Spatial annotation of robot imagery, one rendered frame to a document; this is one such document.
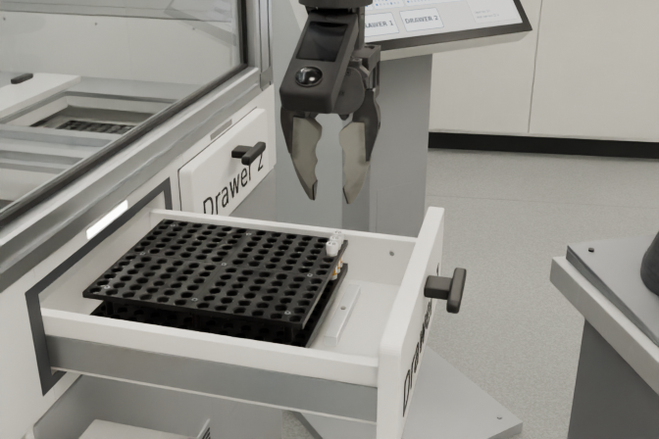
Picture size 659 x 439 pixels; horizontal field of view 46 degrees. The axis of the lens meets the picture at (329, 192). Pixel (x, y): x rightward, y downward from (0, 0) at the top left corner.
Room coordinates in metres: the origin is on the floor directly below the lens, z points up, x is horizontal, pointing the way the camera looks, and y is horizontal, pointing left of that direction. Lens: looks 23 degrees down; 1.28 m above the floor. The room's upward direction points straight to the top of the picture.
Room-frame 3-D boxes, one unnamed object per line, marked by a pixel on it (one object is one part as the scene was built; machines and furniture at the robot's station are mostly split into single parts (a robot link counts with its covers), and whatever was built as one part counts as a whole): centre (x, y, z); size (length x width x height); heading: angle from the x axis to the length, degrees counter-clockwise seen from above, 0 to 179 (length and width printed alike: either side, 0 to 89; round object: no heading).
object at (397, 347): (0.65, -0.08, 0.87); 0.29 x 0.02 x 0.11; 165
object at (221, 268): (0.70, 0.11, 0.87); 0.22 x 0.18 x 0.06; 75
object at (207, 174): (1.04, 0.14, 0.87); 0.29 x 0.02 x 0.11; 165
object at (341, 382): (0.71, 0.12, 0.86); 0.40 x 0.26 x 0.06; 75
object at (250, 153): (1.03, 0.12, 0.91); 0.07 x 0.04 x 0.01; 165
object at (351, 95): (0.75, -0.01, 1.11); 0.09 x 0.08 x 0.12; 165
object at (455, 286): (0.65, -0.11, 0.91); 0.07 x 0.04 x 0.01; 165
